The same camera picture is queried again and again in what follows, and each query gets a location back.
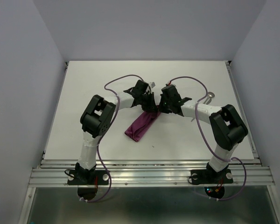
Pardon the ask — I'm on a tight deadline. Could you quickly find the purple cloth napkin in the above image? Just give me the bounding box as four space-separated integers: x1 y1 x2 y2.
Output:
124 105 161 142

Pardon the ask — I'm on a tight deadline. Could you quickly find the silver metal spoon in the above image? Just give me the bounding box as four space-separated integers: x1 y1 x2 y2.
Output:
203 91 215 105

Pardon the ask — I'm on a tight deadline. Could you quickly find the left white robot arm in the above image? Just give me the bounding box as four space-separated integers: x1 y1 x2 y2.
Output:
67 79 159 184

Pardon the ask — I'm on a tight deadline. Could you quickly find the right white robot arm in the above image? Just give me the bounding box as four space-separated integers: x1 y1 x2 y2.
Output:
159 85 248 182

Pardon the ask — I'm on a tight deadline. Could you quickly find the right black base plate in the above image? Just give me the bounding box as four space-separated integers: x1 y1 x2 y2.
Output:
188 169 233 185

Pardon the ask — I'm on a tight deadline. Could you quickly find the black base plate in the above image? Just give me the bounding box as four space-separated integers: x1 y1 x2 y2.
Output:
65 169 109 186
188 169 233 185

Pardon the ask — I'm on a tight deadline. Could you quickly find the aluminium rail frame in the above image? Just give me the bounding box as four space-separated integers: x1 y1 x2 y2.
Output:
16 60 280 224

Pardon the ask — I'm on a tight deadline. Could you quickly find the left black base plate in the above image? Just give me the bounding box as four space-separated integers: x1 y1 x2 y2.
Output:
65 169 109 186

